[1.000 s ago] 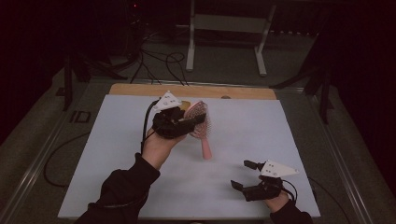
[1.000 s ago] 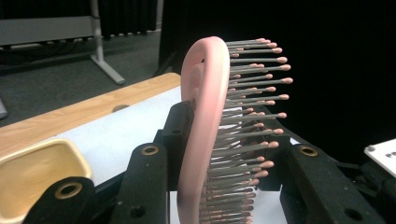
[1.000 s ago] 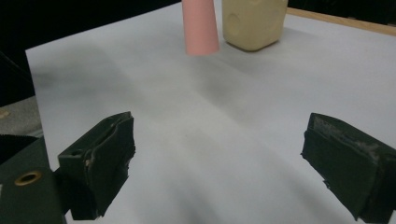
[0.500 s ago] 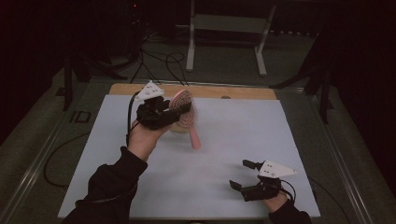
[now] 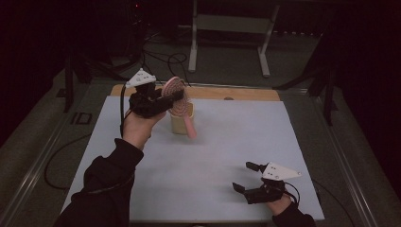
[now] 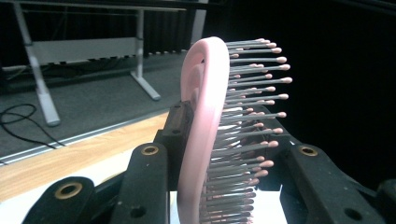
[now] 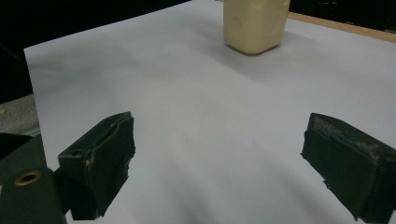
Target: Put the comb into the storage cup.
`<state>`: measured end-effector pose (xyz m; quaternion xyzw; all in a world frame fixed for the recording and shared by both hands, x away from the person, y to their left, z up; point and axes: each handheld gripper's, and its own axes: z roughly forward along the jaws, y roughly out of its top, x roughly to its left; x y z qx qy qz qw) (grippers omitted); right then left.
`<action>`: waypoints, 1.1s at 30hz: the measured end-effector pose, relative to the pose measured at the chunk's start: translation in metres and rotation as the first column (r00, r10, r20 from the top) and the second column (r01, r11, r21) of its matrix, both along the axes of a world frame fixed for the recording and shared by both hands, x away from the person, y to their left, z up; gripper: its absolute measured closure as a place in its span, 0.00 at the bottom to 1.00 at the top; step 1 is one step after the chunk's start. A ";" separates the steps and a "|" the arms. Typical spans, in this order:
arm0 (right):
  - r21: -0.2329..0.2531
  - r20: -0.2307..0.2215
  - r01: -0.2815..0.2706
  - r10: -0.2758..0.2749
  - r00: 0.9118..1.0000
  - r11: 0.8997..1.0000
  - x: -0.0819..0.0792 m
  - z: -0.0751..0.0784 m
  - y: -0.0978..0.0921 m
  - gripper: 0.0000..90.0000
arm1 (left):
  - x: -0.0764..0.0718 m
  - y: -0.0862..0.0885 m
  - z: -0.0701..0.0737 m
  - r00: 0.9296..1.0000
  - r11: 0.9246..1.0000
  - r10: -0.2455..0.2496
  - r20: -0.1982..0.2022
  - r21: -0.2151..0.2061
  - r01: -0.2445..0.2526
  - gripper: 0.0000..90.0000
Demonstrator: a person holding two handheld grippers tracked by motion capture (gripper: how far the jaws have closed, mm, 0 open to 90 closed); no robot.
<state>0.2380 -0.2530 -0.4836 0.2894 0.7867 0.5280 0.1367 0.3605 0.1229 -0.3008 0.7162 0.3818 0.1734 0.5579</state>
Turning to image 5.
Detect person's right hand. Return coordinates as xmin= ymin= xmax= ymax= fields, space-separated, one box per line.
xmin=266 ymin=193 xmax=293 ymax=218

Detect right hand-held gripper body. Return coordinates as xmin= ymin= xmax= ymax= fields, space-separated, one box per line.
xmin=243 ymin=162 xmax=303 ymax=205

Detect beige square cup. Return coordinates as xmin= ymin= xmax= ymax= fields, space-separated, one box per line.
xmin=169 ymin=102 xmax=196 ymax=136

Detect black floor cable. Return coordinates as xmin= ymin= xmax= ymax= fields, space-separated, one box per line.
xmin=44 ymin=132 xmax=93 ymax=191

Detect black floor socket box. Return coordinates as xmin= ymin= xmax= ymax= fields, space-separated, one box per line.
xmin=70 ymin=111 xmax=94 ymax=126

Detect hand-held gripper black cable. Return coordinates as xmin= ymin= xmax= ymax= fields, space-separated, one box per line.
xmin=283 ymin=179 xmax=356 ymax=227
xmin=85 ymin=83 xmax=137 ymax=195

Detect pink hairbrush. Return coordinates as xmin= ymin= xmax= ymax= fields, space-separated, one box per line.
xmin=161 ymin=76 xmax=199 ymax=140

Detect black stand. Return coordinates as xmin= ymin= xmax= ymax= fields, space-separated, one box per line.
xmin=271 ymin=18 xmax=340 ymax=128
xmin=56 ymin=46 xmax=131 ymax=114

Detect right hand-held gripper black cable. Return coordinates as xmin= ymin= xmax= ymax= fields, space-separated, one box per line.
xmin=283 ymin=179 xmax=356 ymax=227

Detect white table cover sheet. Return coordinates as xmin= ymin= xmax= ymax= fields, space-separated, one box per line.
xmin=61 ymin=95 xmax=325 ymax=223

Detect left hand-held gripper black cable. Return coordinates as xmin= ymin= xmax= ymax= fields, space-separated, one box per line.
xmin=85 ymin=83 xmax=137 ymax=195

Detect metal floor rail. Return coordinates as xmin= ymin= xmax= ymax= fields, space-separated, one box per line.
xmin=310 ymin=91 xmax=381 ymax=227
xmin=0 ymin=82 xmax=96 ymax=227

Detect wooden table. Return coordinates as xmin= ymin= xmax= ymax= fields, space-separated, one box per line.
xmin=110 ymin=83 xmax=281 ymax=102

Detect tangled black cables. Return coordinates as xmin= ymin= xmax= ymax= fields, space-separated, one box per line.
xmin=131 ymin=29 xmax=192 ymax=88

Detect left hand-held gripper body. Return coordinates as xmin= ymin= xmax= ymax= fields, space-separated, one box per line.
xmin=125 ymin=67 xmax=178 ymax=120

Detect white metal table frame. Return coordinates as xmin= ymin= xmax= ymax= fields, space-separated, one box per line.
xmin=178 ymin=0 xmax=282 ymax=79

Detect dark equipment rack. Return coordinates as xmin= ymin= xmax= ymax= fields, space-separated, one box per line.
xmin=107 ymin=0 xmax=149 ymax=65

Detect person's left hand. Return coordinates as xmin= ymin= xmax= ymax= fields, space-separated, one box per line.
xmin=121 ymin=108 xmax=167 ymax=151

